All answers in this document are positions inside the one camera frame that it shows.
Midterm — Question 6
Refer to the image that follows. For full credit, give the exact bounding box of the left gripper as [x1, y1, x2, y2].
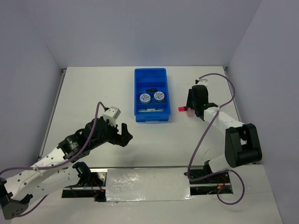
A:
[90, 119, 133, 149]

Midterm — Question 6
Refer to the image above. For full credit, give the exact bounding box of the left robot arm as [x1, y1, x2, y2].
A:
[0, 117, 133, 220]

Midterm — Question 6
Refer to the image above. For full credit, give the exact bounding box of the pink highlighter marker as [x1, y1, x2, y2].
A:
[178, 106, 187, 112]

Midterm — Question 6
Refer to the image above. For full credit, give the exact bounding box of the blue patterned jar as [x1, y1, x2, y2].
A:
[139, 93, 151, 104]
[153, 91, 165, 103]

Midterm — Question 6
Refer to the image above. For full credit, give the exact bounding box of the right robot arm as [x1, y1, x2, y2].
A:
[185, 85, 262, 182]

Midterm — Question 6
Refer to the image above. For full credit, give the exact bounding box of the white foil panel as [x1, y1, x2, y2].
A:
[106, 168, 192, 202]

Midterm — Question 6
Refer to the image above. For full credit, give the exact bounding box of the blue compartment tray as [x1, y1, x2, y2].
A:
[134, 68, 171, 123]

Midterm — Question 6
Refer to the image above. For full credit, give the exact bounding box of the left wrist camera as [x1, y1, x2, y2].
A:
[103, 106, 121, 127]

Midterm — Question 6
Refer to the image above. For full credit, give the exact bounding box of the pink lidded jar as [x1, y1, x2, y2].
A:
[186, 108, 195, 117]

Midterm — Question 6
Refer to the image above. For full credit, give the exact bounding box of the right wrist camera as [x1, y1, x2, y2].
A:
[195, 78, 208, 87]

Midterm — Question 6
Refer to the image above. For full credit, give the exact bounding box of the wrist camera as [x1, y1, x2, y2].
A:
[103, 106, 121, 127]
[195, 78, 208, 87]

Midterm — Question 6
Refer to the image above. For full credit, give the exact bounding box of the yellow thin pen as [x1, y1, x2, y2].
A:
[138, 108, 164, 112]

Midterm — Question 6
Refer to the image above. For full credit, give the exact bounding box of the blue highlighter marker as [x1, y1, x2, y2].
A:
[146, 88, 157, 92]

